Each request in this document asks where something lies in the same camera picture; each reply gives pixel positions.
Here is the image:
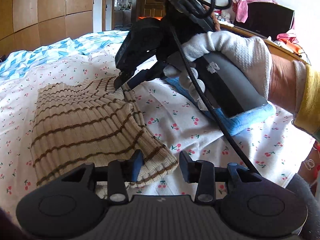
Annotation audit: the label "beige brown-striped knit garment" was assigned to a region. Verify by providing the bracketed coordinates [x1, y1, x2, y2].
[30, 76, 178, 187]

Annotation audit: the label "right forearm yellow sleeve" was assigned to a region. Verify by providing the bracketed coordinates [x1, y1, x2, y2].
[268, 55, 319, 140]

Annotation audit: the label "white gloved right hand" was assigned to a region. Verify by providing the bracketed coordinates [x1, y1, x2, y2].
[163, 30, 272, 111]

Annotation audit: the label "orange box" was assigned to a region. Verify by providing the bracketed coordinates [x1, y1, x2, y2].
[138, 16, 162, 21]

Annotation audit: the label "blue white geometric quilt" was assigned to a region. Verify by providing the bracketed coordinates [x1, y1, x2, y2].
[1, 30, 128, 82]

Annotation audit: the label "blue knit sweater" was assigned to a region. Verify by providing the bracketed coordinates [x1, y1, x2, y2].
[165, 77, 276, 135]

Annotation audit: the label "plush toys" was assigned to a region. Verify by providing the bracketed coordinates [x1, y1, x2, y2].
[215, 10, 231, 23]

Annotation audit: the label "white cherry-print bed sheet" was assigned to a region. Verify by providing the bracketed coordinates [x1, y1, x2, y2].
[1, 44, 314, 216]

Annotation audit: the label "pink plastic bag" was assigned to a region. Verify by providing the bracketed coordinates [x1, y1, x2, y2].
[232, 0, 278, 23]

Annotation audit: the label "wooden wardrobe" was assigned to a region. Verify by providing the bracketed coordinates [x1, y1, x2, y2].
[1, 0, 93, 56]

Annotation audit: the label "wooden desk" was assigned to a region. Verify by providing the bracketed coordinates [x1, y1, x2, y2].
[220, 22, 309, 65]

